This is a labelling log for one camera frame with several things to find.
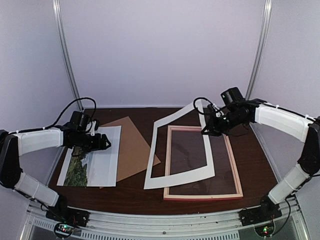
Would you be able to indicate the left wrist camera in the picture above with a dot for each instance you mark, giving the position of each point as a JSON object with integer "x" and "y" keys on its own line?
{"x": 92, "y": 127}

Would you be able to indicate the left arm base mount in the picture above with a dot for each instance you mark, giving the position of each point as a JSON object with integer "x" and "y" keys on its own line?
{"x": 68, "y": 219}

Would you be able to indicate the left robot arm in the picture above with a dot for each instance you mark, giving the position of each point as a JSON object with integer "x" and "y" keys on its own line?
{"x": 80, "y": 131}

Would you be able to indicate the landscape photo print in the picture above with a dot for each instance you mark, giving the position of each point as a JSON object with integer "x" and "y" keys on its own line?
{"x": 95, "y": 168}

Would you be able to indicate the right aluminium corner post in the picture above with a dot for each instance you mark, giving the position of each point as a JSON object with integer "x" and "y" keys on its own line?
{"x": 265, "y": 25}

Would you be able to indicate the white mat board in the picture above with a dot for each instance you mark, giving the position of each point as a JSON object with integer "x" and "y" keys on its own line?
{"x": 182, "y": 178}

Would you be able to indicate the left aluminium corner post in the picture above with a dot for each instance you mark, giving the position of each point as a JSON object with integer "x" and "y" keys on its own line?
{"x": 63, "y": 43}

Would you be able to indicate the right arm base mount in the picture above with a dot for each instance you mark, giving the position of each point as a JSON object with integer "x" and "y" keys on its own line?
{"x": 262, "y": 217}

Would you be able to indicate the clear acrylic sheet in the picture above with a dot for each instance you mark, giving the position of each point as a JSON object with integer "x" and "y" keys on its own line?
{"x": 188, "y": 153}

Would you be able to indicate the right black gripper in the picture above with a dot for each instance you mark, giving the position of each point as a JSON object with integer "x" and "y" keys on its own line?
{"x": 214, "y": 129}

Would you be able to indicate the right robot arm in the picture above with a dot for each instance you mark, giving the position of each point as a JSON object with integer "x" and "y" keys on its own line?
{"x": 302, "y": 127}

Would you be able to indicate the front aluminium rail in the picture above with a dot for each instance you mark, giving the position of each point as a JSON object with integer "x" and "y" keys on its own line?
{"x": 225, "y": 225}

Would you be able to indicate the pink wooden picture frame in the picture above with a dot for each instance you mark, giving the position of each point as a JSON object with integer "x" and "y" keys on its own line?
{"x": 236, "y": 177}

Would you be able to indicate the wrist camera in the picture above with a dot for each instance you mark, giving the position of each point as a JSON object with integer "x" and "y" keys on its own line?
{"x": 214, "y": 110}
{"x": 92, "y": 127}

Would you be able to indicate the aluminium corner post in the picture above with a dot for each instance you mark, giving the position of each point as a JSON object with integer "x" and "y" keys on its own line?
{"x": 265, "y": 25}
{"x": 63, "y": 43}

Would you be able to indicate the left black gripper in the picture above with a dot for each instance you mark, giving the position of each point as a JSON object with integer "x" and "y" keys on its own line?
{"x": 100, "y": 144}

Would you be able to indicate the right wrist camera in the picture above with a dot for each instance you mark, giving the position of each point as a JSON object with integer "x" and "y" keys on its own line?
{"x": 214, "y": 110}

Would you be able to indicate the brown backing board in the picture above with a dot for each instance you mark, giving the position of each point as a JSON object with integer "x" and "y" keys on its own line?
{"x": 134, "y": 151}

